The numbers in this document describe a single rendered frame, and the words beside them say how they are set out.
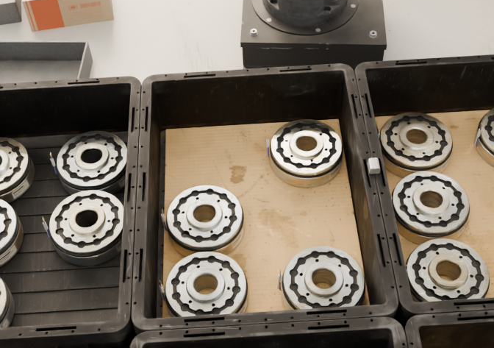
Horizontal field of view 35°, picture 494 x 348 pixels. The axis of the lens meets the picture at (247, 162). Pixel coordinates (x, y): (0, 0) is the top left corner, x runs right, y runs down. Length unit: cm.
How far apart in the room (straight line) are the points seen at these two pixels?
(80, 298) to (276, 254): 26
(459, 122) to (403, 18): 41
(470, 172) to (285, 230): 28
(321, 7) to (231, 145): 33
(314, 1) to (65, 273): 62
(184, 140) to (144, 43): 39
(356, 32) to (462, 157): 33
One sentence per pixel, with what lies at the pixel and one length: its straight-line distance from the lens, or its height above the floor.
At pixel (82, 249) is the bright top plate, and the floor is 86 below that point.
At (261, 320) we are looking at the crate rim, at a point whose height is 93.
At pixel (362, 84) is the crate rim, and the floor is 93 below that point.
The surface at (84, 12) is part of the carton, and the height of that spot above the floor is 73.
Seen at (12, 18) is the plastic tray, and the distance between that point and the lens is 163.
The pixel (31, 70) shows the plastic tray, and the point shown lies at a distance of 152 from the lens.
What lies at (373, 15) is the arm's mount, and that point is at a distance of 142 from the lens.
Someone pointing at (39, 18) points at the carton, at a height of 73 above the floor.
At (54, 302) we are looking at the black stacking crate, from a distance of 105.
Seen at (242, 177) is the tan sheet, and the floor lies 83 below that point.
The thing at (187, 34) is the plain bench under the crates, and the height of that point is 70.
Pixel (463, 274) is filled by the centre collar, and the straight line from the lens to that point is 101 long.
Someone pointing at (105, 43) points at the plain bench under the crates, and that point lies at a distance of 154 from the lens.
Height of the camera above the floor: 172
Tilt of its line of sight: 51 degrees down
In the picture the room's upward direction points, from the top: 3 degrees counter-clockwise
